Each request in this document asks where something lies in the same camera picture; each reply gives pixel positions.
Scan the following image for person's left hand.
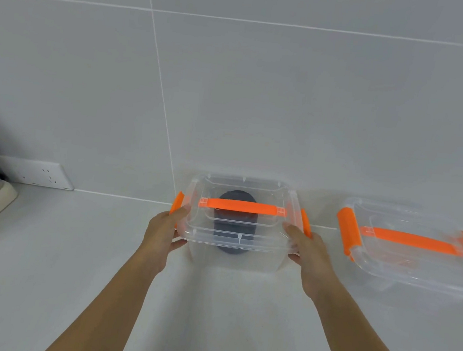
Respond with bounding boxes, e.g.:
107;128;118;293
132;200;193;285

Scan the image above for person's right hand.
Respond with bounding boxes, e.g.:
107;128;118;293
274;223;345;305

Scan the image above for stack of black lids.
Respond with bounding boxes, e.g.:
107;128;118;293
208;187;263;258

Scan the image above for clear box lid orange handle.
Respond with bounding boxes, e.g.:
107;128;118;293
330;195;463;300
172;169;310;258

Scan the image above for clear storage box orange latches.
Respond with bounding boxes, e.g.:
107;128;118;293
328;195;463;311
163;168;318;278

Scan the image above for person's left forearm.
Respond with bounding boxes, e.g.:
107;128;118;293
41;246;163;351

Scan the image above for person's right forearm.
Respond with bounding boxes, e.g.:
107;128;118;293
309;274;444;351

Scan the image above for white wall socket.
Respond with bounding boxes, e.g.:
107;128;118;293
0;155;77;192

